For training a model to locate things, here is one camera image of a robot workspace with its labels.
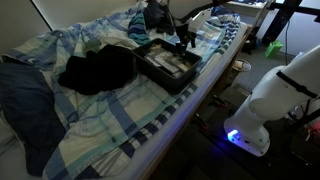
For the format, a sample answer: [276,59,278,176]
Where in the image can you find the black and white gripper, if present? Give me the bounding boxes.
[174,9,212,57]

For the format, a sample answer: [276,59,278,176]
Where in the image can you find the Zelda game case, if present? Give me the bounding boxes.
[166,53,195,73]

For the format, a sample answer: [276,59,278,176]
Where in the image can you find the small pale book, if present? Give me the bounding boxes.
[144,53,162,68]

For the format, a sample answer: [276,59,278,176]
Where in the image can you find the black plastic box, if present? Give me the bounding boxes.
[132,37,203,94]

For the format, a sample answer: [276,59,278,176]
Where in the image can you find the teal striped cloth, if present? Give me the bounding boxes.
[127,11,152,46]

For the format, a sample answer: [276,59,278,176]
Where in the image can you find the white desk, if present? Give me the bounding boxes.
[216,0,272,27]

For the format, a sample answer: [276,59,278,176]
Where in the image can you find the white crumpled cloth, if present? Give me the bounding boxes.
[99,34,139,50]

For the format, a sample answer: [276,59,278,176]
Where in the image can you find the green bag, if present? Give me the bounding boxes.
[264,40,284,59]

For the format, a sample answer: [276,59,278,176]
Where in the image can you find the black garment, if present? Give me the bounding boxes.
[57,44,139,96]

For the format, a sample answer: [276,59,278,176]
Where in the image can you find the pale green cloth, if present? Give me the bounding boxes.
[82,37,102,54]

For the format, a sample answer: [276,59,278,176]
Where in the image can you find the black stand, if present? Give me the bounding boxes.
[261,0,320,46]

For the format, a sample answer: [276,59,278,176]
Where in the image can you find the blue plaid duvet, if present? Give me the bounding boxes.
[1,0,242,180]

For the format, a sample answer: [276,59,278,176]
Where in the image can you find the dark blue garment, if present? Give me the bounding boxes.
[0,60,66,177]

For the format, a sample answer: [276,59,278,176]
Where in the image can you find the wooden bed frame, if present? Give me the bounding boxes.
[138,24,253,180]

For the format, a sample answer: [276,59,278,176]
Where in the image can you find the red handled clamp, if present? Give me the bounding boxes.
[193,113,212,132]
[209,94,229,108]

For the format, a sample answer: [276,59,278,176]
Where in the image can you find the black hanging cable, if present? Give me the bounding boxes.
[283,19,290,65]

